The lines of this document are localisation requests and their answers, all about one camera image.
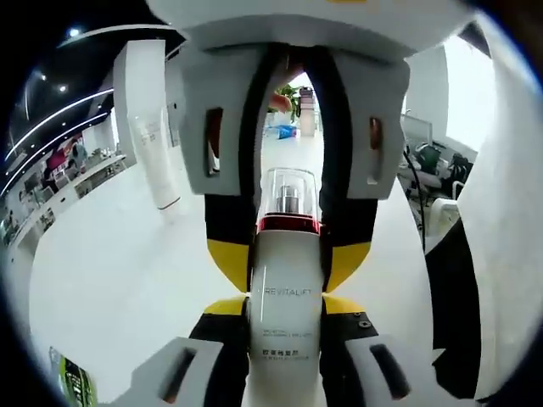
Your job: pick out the red collar skincare bottle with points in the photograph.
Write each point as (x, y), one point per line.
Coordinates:
(284, 263)

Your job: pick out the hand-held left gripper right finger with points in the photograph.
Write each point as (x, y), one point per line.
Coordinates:
(382, 369)

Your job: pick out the grey lid water bottle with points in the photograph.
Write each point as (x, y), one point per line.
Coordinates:
(307, 120)

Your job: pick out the green potted plant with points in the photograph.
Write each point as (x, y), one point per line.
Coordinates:
(292, 91)

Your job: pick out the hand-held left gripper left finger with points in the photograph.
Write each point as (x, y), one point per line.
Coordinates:
(169, 369)

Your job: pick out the green black packet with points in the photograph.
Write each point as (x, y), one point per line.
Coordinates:
(72, 377)

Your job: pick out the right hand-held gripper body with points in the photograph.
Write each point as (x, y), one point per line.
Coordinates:
(297, 21)

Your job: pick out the white skincare tube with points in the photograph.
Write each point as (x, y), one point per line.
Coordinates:
(155, 169)

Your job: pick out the blue plastic packet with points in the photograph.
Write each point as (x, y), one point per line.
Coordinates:
(286, 132)

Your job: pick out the long white office desk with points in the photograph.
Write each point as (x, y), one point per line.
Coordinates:
(97, 169)

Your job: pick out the person's right hand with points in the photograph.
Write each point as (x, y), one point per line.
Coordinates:
(281, 103)

